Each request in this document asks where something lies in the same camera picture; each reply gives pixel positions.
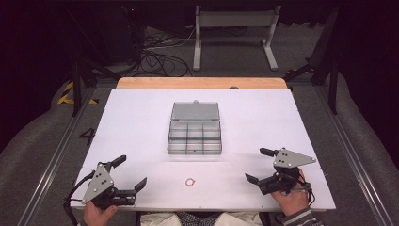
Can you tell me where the yellow black floor tape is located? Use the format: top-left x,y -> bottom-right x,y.
56,81 -> 100,105

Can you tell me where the white table cover sheet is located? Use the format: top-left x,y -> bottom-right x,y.
70,88 -> 337,213

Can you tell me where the white metal stand frame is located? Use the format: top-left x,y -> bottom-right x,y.
192,5 -> 282,72

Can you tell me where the person's lap clothing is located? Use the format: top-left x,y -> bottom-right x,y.
138,211 -> 263,226

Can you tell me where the metal floor rail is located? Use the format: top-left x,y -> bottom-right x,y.
314,84 -> 395,226
16,87 -> 97,226

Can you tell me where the person's right hand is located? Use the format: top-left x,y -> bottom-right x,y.
270,169 -> 311,218

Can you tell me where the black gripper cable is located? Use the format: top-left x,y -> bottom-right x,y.
63,170 -> 96,226
295,178 -> 316,205

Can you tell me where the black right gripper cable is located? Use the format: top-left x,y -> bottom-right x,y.
295,178 -> 316,205

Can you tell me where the black metal stand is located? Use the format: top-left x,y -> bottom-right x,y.
63,6 -> 124,118
282,6 -> 343,116

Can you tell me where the tangle of black floor cables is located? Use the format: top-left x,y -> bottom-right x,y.
136,26 -> 194,78

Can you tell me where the person's left hand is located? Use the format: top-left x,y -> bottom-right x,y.
82,201 -> 119,226

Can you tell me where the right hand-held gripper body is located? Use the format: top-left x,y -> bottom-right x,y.
257,147 -> 317,196

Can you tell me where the clear plastic compartment box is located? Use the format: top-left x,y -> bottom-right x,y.
167,100 -> 223,156

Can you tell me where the black cabinet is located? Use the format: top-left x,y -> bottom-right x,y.
93,5 -> 147,64

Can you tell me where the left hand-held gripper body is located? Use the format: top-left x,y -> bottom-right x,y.
82,162 -> 137,210

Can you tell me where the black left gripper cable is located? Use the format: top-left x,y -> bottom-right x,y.
63,170 -> 96,226

